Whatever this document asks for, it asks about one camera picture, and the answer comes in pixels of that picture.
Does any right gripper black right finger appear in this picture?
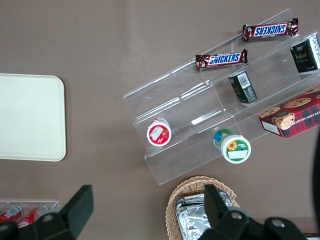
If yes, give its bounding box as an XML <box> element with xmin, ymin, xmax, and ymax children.
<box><xmin>202</xmin><ymin>184</ymin><xmax>251</xmax><ymax>240</ymax></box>

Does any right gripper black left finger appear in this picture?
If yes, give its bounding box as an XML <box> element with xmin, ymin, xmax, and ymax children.
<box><xmin>24</xmin><ymin>184</ymin><xmax>95</xmax><ymax>240</ymax></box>

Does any oval light wicker basket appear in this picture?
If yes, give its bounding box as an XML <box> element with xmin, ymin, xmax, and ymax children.
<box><xmin>165</xmin><ymin>175</ymin><xmax>241</xmax><ymax>240</ymax></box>

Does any cream plastic tray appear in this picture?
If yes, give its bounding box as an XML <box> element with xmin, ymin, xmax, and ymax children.
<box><xmin>0</xmin><ymin>73</ymin><xmax>67</xmax><ymax>162</ymax></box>

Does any silver foil package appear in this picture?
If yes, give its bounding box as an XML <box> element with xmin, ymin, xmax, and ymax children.
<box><xmin>174</xmin><ymin>189</ymin><xmax>236</xmax><ymax>216</ymax></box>
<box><xmin>176</xmin><ymin>199</ymin><xmax>235</xmax><ymax>240</ymax></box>

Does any clear acrylic bottle rack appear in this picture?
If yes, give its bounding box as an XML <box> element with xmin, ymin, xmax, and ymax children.
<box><xmin>0</xmin><ymin>198</ymin><xmax>61</xmax><ymax>227</ymax></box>

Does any green lid yogurt cup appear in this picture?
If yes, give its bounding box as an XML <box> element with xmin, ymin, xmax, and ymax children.
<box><xmin>213</xmin><ymin>128</ymin><xmax>252</xmax><ymax>165</ymax></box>

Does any red lid yogurt cup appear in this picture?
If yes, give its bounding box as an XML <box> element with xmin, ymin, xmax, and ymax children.
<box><xmin>146</xmin><ymin>117</ymin><xmax>173</xmax><ymax>147</ymax></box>

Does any clear acrylic tiered stand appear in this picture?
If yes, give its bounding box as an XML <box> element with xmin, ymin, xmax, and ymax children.
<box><xmin>123</xmin><ymin>8</ymin><xmax>320</xmax><ymax>186</ymax></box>

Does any red tartan cookie box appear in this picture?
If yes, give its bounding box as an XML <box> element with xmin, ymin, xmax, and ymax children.
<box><xmin>258</xmin><ymin>86</ymin><xmax>320</xmax><ymax>140</ymax></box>

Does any dark green small box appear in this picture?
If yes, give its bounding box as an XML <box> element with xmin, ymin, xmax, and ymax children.
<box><xmin>289</xmin><ymin>33</ymin><xmax>320</xmax><ymax>75</ymax></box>
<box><xmin>228</xmin><ymin>70</ymin><xmax>258</xmax><ymax>105</ymax></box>

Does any Snickers chocolate bar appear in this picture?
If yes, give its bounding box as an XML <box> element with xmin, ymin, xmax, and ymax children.
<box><xmin>242</xmin><ymin>17</ymin><xmax>300</xmax><ymax>43</ymax></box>
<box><xmin>194</xmin><ymin>48</ymin><xmax>249</xmax><ymax>71</ymax></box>

